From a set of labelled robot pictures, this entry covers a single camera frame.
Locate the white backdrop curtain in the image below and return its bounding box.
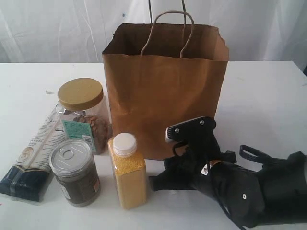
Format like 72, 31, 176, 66
0, 0, 307, 69

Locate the yellow millet bottle white cap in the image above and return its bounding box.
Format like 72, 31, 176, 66
108, 133, 147, 209

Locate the nut jar with gold lid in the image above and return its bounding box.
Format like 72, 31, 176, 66
56, 78, 112, 155

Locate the dark jar with metal lid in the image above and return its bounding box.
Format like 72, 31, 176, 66
49, 139, 101, 207

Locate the large brown paper shopping bag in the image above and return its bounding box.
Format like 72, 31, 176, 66
102, 17, 229, 160

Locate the blue white spaghetti packet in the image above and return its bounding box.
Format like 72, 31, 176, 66
0, 109, 66, 202

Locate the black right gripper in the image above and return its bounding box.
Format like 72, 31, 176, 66
148, 116, 237, 192

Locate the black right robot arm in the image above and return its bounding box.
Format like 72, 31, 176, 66
149, 116, 307, 230

